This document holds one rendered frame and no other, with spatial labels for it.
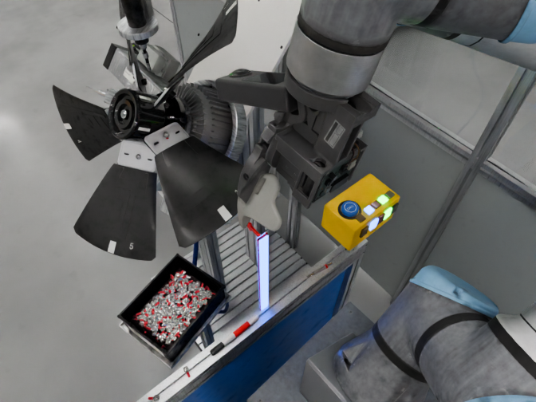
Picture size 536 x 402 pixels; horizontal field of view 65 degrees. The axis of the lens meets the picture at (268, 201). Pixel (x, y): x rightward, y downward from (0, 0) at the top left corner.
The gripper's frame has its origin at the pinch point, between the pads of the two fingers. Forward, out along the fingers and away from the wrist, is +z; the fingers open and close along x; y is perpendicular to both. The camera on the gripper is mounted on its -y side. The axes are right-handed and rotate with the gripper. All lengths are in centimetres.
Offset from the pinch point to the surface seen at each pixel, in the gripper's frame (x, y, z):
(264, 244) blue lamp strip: 11.3, -5.5, 27.4
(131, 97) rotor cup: 11, -52, 24
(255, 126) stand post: 49, -46, 46
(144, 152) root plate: 11, -46, 37
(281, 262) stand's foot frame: 73, -31, 131
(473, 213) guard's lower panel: 85, 17, 49
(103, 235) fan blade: -5, -42, 55
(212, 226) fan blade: 7.7, -16.5, 30.9
